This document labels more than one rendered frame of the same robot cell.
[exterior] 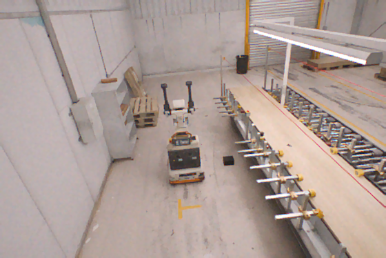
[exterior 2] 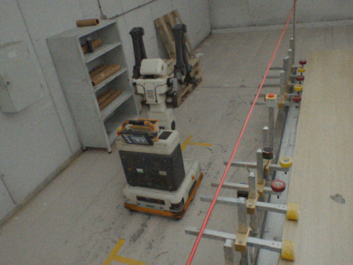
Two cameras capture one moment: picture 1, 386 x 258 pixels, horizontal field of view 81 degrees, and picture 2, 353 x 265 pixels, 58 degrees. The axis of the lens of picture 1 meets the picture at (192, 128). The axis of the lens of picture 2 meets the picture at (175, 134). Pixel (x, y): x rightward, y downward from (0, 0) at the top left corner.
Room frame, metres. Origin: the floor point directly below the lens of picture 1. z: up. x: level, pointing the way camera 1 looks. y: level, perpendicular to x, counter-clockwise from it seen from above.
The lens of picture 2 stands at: (1.15, -1.28, 2.16)
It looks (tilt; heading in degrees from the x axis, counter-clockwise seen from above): 29 degrees down; 29
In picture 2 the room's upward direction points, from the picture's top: 10 degrees counter-clockwise
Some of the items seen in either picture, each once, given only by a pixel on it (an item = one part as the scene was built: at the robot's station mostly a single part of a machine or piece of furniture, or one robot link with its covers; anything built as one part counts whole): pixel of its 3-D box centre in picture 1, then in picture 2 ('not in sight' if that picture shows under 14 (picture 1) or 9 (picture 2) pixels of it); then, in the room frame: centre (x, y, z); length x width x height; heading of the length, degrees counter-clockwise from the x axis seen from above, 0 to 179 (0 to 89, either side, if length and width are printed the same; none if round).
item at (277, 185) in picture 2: not in sight; (278, 190); (2.70, -1.04, 0.85); 0.08 x 0.08 x 0.11
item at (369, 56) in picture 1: (292, 37); not in sight; (2.76, -1.26, 2.34); 2.40 x 0.12 x 0.08; 3
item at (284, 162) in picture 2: not in sight; (285, 166); (2.95, -1.05, 0.85); 0.08 x 0.08 x 0.11
